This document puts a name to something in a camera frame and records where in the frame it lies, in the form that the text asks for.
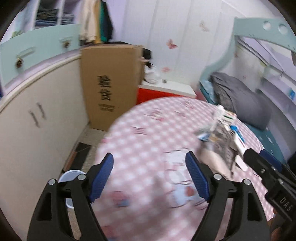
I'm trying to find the left human hand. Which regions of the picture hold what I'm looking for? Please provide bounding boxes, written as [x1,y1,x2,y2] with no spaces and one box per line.
[268,208,295,240]

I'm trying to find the large brown cardboard box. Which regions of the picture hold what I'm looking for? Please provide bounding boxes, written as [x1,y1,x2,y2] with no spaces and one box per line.
[80,45,142,131]

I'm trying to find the teal bed sheet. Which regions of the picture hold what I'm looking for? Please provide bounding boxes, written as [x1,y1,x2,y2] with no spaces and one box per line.
[200,81,287,165]

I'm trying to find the hanging clothes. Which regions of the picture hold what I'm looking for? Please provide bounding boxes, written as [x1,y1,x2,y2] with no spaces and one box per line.
[79,0,113,45]

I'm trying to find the grey folded quilt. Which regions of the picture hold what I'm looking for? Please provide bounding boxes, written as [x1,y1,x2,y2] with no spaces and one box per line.
[210,72,271,131]

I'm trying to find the white plastic bag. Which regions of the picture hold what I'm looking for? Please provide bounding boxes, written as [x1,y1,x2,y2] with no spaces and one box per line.
[144,65,161,84]

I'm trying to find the teal drawer unit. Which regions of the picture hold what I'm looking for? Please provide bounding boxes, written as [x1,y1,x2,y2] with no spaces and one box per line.
[1,24,80,86]

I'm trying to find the printed newspaper sheet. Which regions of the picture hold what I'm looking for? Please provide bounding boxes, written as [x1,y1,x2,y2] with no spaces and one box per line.
[197,123,236,179]

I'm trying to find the teal bed headboard frame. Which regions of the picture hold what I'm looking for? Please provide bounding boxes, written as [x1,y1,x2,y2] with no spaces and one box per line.
[200,18,295,93]

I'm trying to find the red storage bench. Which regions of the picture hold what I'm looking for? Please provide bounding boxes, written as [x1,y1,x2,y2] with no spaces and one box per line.
[137,80,197,104]

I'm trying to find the white open shelf unit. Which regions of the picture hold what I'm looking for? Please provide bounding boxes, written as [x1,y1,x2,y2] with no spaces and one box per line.
[6,0,83,38]

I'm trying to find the white curved cabinet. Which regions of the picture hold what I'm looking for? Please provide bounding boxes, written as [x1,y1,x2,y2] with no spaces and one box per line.
[1,57,88,240]

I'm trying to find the pink checkered bed cover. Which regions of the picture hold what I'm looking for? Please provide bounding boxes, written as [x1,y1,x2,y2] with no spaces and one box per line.
[92,96,276,241]

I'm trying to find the light blue trash bin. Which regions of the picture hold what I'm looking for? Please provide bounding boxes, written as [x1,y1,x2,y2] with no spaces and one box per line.
[58,169,87,210]

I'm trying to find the white medicine box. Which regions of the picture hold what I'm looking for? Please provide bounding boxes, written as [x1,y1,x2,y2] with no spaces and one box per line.
[212,105,237,126]

